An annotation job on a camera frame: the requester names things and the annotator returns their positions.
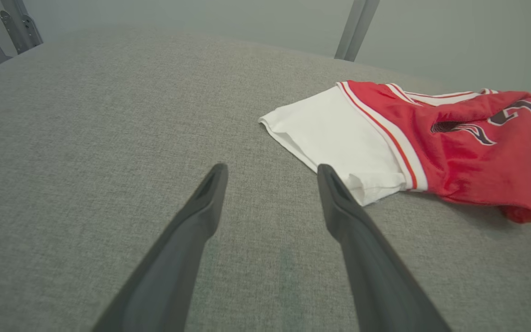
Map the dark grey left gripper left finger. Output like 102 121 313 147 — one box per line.
92 162 229 332

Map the red and white basketball jersey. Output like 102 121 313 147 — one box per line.
258 80 531 225

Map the grey metal post with brackets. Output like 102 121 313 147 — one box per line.
0 0 44 68

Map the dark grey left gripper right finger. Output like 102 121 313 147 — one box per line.
317 164 453 332

